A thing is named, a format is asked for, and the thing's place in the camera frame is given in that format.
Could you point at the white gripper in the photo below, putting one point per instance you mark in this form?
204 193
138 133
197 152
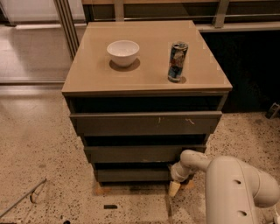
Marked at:
177 174

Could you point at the grey drawer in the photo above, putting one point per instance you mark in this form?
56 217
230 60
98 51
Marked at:
138 154
146 124
132 175

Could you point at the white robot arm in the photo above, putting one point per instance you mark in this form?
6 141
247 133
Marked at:
233 188

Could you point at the grey three-drawer cabinet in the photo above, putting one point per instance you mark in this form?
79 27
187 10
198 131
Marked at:
95 84

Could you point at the small black floor object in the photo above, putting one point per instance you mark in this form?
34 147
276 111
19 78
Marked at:
110 206

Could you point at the small grey box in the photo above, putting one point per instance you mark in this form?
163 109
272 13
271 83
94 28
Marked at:
273 111

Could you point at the blue patterned drink can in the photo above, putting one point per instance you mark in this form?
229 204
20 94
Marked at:
177 60

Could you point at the grey metal rod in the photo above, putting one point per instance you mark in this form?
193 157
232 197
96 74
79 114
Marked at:
17 201

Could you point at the white ceramic bowl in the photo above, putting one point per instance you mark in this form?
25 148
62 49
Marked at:
123 52

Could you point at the metal railing frame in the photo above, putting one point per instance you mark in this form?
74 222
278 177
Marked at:
258 18

